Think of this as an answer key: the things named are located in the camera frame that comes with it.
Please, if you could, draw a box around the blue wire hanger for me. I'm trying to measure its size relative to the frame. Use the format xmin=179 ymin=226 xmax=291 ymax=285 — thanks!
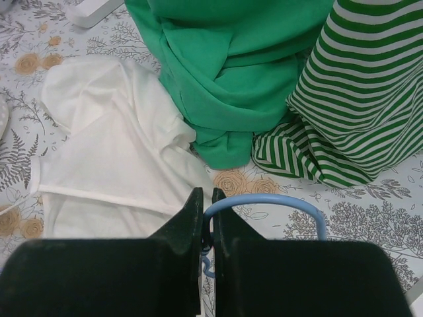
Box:
xmin=202 ymin=194 xmax=327 ymax=279

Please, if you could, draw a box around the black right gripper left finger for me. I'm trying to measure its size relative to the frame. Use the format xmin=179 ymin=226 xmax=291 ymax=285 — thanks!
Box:
xmin=1 ymin=188 xmax=204 ymax=316

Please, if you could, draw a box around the green white striped tank top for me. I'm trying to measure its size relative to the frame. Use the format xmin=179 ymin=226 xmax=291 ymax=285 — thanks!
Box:
xmin=252 ymin=1 xmax=422 ymax=188

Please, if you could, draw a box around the white perforated plastic tray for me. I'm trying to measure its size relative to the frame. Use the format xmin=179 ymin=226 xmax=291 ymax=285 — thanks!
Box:
xmin=0 ymin=96 xmax=9 ymax=138

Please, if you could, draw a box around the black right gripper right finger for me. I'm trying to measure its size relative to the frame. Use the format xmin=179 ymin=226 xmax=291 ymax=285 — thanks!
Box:
xmin=213 ymin=208 xmax=412 ymax=316

